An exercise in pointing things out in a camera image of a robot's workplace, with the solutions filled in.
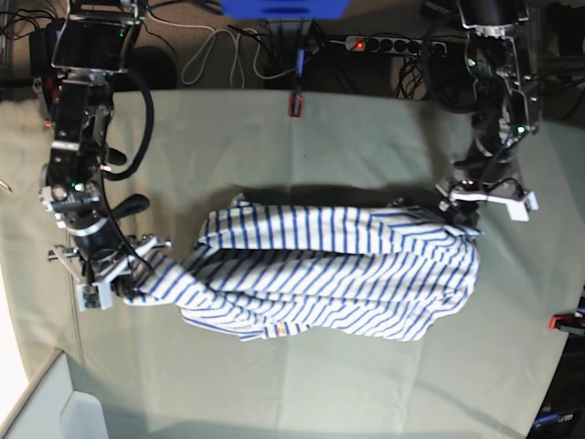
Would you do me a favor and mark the black round stool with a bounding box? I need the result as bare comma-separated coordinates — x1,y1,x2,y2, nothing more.
131,46,177,91

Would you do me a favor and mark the red clamp top centre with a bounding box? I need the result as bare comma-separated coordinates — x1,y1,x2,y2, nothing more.
288,92,303,119

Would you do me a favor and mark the black power strip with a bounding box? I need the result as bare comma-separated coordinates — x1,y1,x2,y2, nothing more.
344,36,422,57

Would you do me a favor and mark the green table cloth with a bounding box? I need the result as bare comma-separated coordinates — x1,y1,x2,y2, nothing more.
1,90,584,438

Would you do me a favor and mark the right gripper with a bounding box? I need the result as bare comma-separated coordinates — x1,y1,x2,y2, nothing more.
48,234,172,311

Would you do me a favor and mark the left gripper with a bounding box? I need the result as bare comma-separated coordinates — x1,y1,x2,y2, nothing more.
435,177,539,228

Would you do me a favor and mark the blue white striped t-shirt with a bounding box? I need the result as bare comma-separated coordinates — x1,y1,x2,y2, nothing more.
130,197,480,342

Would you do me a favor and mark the red clamp right edge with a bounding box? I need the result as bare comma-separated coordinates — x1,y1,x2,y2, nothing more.
548,308,585,337

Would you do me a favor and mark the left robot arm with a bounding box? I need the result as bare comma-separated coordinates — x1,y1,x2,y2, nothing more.
420,1,541,225

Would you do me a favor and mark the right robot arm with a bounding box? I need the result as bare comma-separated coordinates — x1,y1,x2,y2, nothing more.
38,1,168,311

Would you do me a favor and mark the white bin bottom left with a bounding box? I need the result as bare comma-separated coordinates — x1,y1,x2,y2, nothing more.
1,348,110,439

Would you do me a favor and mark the blue box top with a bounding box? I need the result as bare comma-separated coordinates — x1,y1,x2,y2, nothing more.
220,0,350,19

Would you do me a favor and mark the white cable on floor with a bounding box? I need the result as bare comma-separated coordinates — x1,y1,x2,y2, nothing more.
180,25,298,89

